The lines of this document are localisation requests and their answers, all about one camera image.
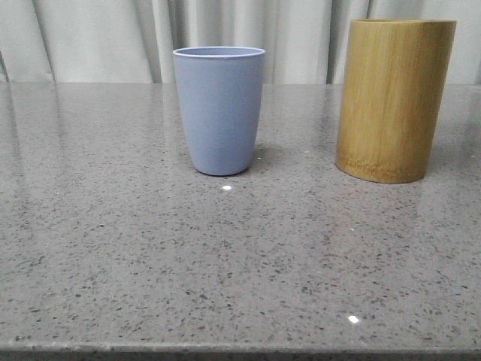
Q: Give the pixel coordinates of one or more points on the grey pleated curtain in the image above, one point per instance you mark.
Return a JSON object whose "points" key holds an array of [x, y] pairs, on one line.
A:
{"points": [[133, 41]]}

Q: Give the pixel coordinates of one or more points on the bamboo cylinder holder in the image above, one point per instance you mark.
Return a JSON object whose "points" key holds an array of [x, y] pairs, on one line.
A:
{"points": [[393, 86]]}

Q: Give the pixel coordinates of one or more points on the blue plastic cup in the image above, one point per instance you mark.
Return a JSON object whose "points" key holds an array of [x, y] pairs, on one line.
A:
{"points": [[220, 92]]}

